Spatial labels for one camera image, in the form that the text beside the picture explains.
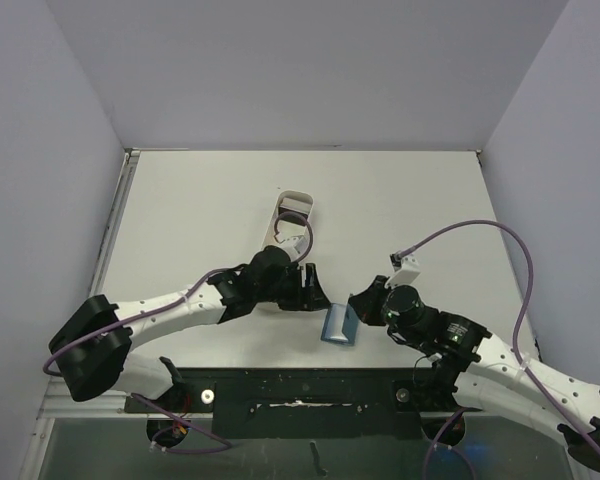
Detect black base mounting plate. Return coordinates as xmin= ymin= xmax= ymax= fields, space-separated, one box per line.
xmin=155 ymin=367 xmax=458 ymax=440

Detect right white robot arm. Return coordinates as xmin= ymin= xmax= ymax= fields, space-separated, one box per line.
xmin=348 ymin=276 xmax=600 ymax=473

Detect blue card holder wallet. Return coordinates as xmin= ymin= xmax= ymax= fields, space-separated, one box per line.
xmin=320 ymin=303 xmax=360 ymax=346

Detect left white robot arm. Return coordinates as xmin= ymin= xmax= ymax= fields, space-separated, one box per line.
xmin=43 ymin=246 xmax=330 ymax=411

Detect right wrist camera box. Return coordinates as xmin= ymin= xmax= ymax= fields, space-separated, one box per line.
xmin=386 ymin=252 xmax=421 ymax=289

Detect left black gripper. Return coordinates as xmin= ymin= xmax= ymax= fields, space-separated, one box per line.
xmin=256 ymin=263 xmax=329 ymax=311

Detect white oblong plastic tray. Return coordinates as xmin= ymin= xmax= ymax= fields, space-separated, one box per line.
xmin=262 ymin=190 xmax=315 ymax=268

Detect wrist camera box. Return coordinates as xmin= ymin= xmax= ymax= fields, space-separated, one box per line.
xmin=386 ymin=252 xmax=421 ymax=289
xmin=274 ymin=235 xmax=313 ymax=262

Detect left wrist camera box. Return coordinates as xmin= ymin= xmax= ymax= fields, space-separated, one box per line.
xmin=274 ymin=235 xmax=313 ymax=262

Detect aluminium frame rail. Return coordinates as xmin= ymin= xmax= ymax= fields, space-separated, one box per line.
xmin=19 ymin=148 xmax=140 ymax=480

